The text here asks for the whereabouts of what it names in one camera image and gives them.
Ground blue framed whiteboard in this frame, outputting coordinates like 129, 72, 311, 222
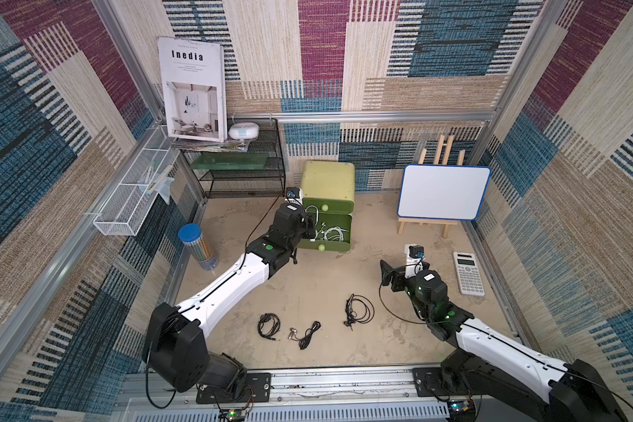
397, 165, 492, 221

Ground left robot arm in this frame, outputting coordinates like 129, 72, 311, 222
142, 199, 315, 397

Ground pencil cup blue lid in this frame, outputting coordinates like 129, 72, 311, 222
178, 223, 218, 271

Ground green drawer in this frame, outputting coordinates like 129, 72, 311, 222
298, 207, 353, 252

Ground black wire mesh shelf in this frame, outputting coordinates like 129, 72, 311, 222
173, 118, 286, 199

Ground green tray on shelf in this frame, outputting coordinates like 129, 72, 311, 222
191, 152, 268, 171

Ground black earphones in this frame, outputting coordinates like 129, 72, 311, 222
288, 321, 322, 350
343, 294, 376, 330
257, 313, 281, 341

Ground Inedia magazine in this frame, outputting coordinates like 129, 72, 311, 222
158, 37, 228, 143

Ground white oval box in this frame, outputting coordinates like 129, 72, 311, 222
228, 122, 260, 141

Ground green drawer cabinet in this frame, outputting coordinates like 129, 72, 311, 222
301, 161, 355, 215

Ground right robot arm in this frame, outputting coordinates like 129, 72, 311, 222
380, 261, 628, 421

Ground white wire basket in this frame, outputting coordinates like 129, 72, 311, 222
93, 125, 179, 237

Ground white calculator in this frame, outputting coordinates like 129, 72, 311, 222
454, 251, 485, 297

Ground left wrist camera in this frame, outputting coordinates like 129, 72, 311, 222
285, 186, 303, 205

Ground white earphones coil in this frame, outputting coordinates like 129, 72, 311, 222
305, 205, 326, 242

